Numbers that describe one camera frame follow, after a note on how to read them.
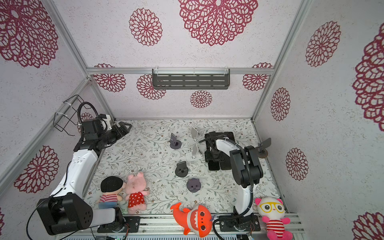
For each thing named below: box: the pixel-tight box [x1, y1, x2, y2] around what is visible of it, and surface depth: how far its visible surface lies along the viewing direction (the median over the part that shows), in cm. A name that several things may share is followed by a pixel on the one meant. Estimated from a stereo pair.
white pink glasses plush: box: [254, 197, 293, 240], surface depth 72 cm
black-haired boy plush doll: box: [98, 176, 126, 209], surface depth 80 cm
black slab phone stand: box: [175, 161, 189, 178], surface depth 89 cm
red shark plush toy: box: [170, 202, 213, 237], surface depth 70 cm
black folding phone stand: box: [186, 142, 203, 162], surface depth 99 cm
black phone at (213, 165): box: [208, 160, 220, 171], surface depth 96 cm
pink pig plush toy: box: [125, 172, 150, 215], surface depth 81 cm
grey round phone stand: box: [170, 132, 182, 150], surface depth 104 cm
